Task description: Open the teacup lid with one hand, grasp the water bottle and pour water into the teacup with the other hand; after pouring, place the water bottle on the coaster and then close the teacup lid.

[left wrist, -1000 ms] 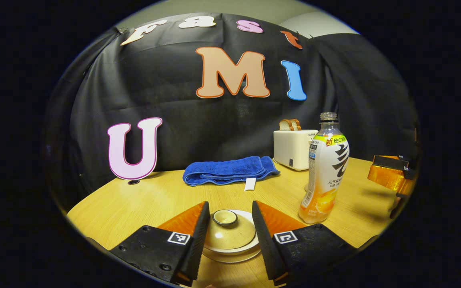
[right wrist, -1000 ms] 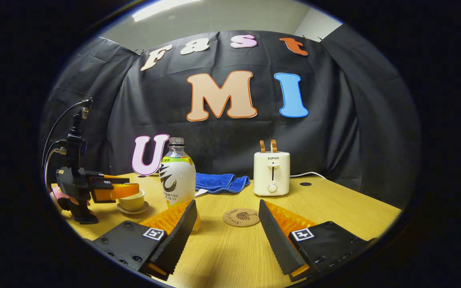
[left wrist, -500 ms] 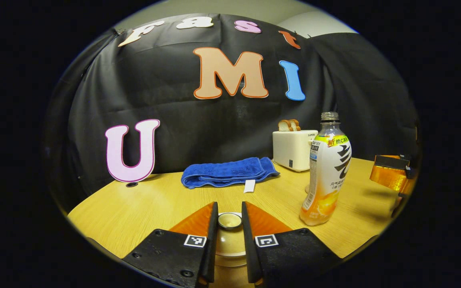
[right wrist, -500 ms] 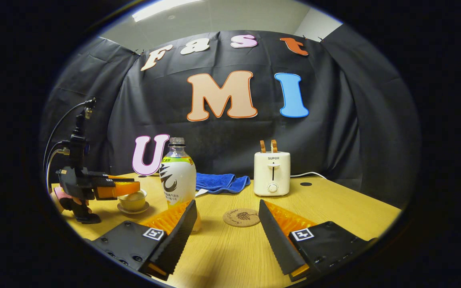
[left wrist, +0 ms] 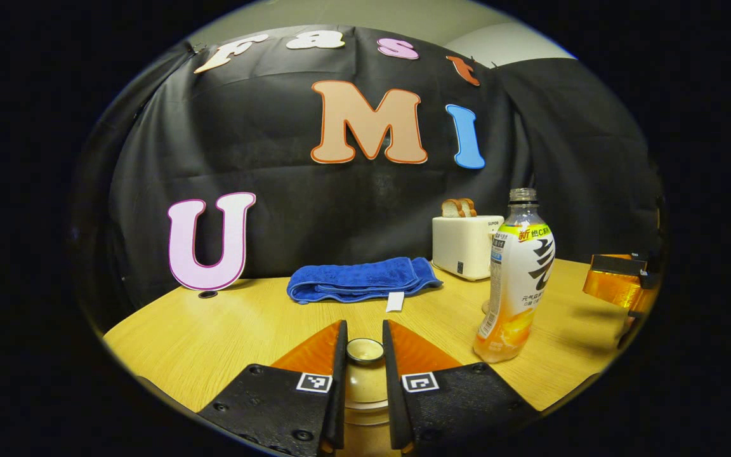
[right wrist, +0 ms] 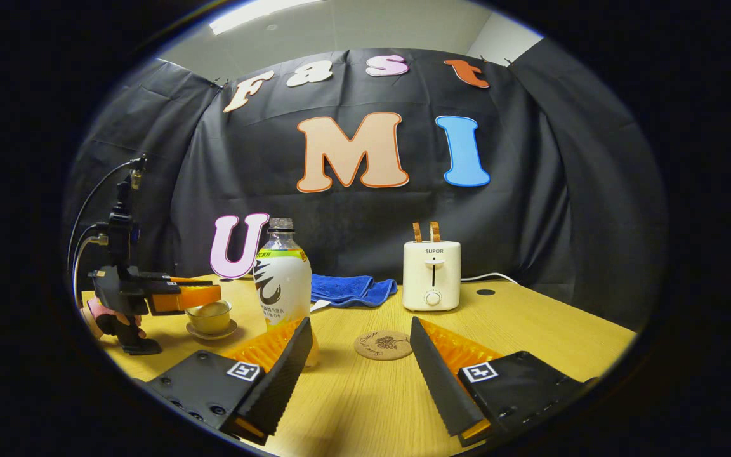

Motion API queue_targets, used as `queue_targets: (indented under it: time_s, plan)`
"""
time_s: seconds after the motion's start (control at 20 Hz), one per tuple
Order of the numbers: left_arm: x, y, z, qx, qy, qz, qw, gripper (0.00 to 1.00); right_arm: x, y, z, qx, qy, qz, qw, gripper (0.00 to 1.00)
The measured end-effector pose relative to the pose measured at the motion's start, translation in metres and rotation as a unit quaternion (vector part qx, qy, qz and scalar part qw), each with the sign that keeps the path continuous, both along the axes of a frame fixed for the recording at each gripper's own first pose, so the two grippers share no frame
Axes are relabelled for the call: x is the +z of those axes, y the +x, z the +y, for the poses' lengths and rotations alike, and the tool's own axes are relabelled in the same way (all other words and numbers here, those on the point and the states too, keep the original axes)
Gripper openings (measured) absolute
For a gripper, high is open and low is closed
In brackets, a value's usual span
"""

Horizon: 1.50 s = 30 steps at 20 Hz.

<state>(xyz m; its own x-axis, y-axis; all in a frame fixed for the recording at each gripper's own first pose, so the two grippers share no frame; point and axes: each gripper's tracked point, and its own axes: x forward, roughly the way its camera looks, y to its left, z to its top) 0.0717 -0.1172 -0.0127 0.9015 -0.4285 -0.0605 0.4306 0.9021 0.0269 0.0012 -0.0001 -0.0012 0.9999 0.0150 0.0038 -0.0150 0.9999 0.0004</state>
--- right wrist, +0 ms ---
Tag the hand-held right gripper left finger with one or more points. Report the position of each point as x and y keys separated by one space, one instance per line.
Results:
x=276 y=387

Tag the cream ceramic saucer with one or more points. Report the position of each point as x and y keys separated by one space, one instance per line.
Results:
x=228 y=331

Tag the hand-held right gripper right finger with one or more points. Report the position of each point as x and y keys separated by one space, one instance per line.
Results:
x=441 y=387

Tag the blue towel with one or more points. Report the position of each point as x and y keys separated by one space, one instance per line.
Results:
x=351 y=289

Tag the white label water bottle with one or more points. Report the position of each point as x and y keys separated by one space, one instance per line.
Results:
x=282 y=279

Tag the white toaster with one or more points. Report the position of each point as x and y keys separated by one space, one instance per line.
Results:
x=431 y=273

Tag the round cork coaster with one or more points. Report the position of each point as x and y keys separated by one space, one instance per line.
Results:
x=383 y=346

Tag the toast bread slice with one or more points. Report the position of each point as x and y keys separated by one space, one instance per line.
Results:
x=434 y=231
x=417 y=232

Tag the black backdrop cloth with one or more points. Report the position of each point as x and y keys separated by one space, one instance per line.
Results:
x=353 y=216

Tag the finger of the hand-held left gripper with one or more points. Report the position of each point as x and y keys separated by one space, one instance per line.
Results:
x=175 y=278
x=188 y=298

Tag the cream ceramic teacup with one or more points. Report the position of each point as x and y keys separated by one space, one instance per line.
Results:
x=210 y=320

